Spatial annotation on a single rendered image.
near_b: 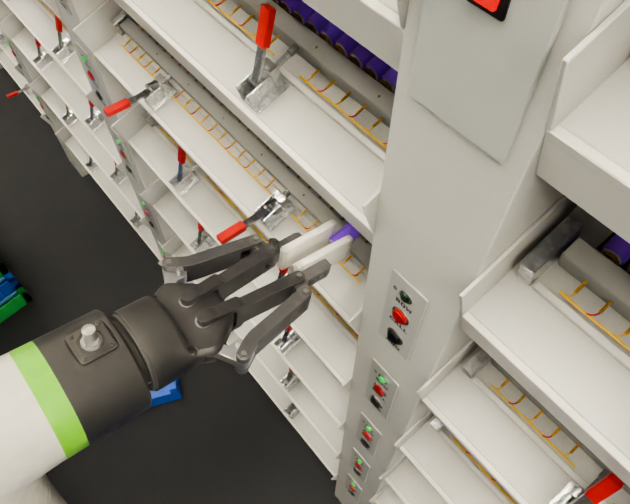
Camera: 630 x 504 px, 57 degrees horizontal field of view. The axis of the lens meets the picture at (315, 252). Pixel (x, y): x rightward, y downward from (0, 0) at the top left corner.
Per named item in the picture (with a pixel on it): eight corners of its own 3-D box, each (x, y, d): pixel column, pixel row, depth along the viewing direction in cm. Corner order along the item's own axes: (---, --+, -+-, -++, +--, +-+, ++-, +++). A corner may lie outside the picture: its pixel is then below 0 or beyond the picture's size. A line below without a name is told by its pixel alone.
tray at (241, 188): (365, 341, 67) (350, 322, 58) (108, 71, 92) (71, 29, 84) (488, 224, 68) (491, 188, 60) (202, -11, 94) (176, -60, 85)
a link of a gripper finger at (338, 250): (294, 262, 55) (299, 267, 54) (349, 233, 58) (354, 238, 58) (290, 281, 57) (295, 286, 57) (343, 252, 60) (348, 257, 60)
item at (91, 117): (139, 187, 128) (104, 156, 116) (22, 50, 154) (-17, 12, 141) (207, 127, 130) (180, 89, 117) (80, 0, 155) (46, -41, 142)
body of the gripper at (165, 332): (152, 371, 43) (253, 312, 48) (97, 293, 47) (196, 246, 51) (157, 414, 49) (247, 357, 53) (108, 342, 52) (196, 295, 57)
